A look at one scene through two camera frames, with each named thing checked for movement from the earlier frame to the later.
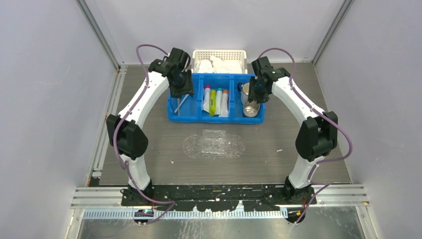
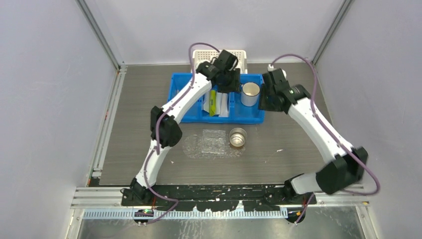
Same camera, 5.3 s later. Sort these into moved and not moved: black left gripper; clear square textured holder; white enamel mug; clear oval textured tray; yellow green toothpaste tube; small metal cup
Moved: small metal cup; black left gripper
Not moved: yellow green toothpaste tube; clear oval textured tray; clear square textured holder; white enamel mug
